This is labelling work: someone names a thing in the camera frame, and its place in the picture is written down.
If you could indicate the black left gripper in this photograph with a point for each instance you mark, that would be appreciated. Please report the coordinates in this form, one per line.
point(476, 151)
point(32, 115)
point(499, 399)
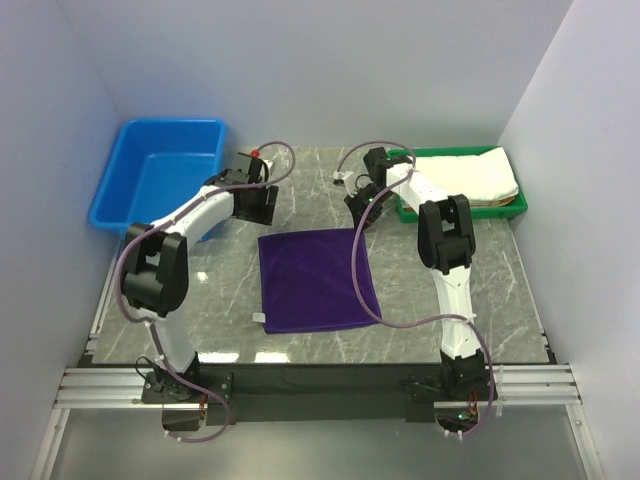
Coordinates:
point(265, 212)

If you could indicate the orange Doraemon towel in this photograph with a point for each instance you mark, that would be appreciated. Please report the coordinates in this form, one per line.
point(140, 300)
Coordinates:
point(473, 203)

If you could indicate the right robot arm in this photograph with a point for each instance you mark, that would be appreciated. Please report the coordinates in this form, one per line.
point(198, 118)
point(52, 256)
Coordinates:
point(446, 245)

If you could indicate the purple towel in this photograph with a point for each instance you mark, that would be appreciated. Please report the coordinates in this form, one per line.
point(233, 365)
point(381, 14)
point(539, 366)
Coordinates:
point(306, 282)

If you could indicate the blue plastic bin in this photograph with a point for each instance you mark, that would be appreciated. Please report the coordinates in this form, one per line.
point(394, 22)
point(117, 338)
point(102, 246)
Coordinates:
point(156, 165)

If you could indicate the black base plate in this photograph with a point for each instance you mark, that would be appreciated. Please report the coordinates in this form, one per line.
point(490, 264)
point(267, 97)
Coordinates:
point(311, 392)

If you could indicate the aluminium mounting rail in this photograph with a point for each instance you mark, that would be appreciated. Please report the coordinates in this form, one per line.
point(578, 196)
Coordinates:
point(110, 388)

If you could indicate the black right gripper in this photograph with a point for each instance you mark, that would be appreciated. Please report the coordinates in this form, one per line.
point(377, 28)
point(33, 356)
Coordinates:
point(356, 211)

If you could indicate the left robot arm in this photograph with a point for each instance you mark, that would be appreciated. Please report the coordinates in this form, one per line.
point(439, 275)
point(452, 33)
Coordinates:
point(153, 270)

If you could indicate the white towel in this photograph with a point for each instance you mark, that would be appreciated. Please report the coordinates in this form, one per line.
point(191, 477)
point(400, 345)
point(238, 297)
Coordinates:
point(486, 176)

